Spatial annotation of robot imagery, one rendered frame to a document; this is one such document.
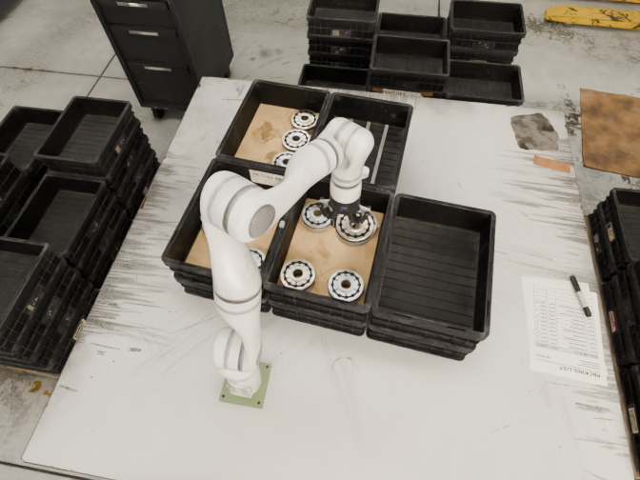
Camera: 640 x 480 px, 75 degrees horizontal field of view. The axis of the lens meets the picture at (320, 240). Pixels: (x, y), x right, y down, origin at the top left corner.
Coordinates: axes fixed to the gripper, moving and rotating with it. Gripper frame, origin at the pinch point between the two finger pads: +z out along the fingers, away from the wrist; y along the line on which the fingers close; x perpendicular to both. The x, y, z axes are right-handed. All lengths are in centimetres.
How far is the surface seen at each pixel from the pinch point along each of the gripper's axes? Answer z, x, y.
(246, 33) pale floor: 98, 224, -120
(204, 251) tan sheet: 17.4, -8.3, -41.5
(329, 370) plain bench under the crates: 30.5, -31.6, 3.4
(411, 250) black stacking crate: 17.2, 6.7, 20.8
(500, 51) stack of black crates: 50, 166, 57
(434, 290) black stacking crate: 17.3, -5.2, 28.9
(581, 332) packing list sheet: 30, -3, 76
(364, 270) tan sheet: 17.2, -3.8, 7.8
